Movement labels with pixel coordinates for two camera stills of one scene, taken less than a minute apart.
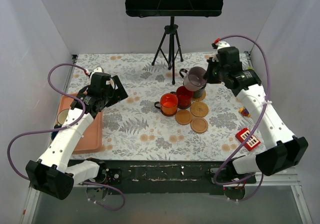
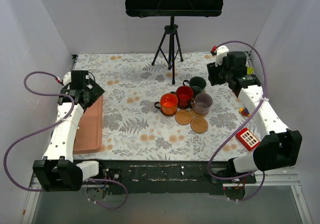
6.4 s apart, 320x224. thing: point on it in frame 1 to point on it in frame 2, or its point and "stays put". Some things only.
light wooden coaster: x=183 y=117 stays put
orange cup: x=168 y=104 stays put
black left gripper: x=117 y=89 to x=94 y=91
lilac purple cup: x=194 y=79 to x=202 y=103
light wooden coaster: x=199 y=125 stays put
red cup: x=184 y=97 stays put
